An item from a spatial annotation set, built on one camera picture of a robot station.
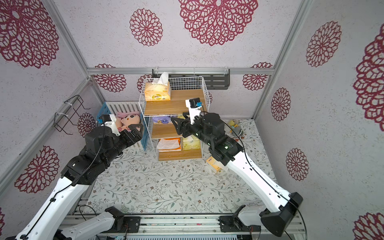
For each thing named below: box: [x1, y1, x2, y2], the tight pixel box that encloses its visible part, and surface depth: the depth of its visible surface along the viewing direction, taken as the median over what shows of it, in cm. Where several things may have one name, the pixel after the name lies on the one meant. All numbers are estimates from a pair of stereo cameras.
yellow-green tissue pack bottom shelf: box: [182, 134, 201, 151], surface depth 101 cm
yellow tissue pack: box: [206, 156, 221, 173], surface depth 91 cm
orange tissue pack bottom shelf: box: [157, 137, 182, 153], surface depth 99 cm
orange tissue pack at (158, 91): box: [144, 72, 171, 102], surface depth 72 cm
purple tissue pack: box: [152, 116, 173, 125], surface depth 83 cm
